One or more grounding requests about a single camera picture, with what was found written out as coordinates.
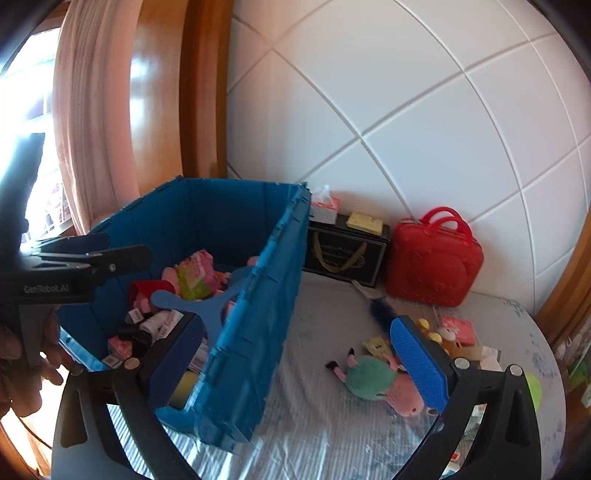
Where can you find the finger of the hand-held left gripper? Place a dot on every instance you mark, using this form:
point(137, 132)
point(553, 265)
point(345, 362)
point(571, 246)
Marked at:
point(94, 242)
point(129, 258)

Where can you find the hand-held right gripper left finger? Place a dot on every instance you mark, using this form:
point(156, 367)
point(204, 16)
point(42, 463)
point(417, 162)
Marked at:
point(178, 364)

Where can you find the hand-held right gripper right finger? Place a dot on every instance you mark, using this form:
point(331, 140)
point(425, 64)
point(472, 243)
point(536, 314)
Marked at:
point(418, 364)

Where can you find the blue plastic hanger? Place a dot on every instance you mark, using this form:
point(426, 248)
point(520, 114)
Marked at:
point(212, 314)

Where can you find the blue plastic crate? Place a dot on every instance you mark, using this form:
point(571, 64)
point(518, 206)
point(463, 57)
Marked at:
point(258, 346)

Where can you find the person's left hand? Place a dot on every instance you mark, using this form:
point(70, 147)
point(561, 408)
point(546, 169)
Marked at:
point(14, 387)

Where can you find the pig plush in red dress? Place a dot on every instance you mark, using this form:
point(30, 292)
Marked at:
point(147, 288)

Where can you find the small yellow packet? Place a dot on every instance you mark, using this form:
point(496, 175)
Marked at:
point(376, 346)

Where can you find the pig plush in green dress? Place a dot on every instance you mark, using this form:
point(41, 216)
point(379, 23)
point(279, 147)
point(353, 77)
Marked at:
point(369, 378)

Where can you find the blue feather duster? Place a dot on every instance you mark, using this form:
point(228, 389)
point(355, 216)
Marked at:
point(381, 311)

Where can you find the green pink wet wipes pack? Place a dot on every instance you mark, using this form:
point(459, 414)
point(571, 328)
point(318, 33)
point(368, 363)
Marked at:
point(196, 277)

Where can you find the small white box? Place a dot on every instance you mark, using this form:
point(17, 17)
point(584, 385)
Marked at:
point(489, 362)

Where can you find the red suitcase-shaped bag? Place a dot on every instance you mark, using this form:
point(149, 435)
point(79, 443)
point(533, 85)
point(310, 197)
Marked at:
point(434, 263)

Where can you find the grey bed sheet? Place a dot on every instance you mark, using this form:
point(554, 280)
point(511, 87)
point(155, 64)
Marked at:
point(314, 415)

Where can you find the green ball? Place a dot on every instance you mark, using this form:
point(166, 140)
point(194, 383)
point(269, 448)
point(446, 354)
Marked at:
point(533, 390)

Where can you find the pink curtain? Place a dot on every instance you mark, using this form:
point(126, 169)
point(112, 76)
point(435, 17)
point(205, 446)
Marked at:
point(101, 115)

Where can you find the black gift box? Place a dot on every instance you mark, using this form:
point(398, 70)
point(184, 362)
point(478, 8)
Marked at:
point(341, 254)

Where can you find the small yellow box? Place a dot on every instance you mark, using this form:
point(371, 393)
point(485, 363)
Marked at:
point(364, 222)

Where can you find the bright window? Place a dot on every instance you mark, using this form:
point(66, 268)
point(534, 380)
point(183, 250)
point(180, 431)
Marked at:
point(37, 92)

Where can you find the white pink tissue pack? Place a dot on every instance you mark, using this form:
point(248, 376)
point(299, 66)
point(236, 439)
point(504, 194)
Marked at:
point(325, 210)

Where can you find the white padded headboard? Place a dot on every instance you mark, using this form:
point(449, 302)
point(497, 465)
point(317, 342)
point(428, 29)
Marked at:
point(392, 92)

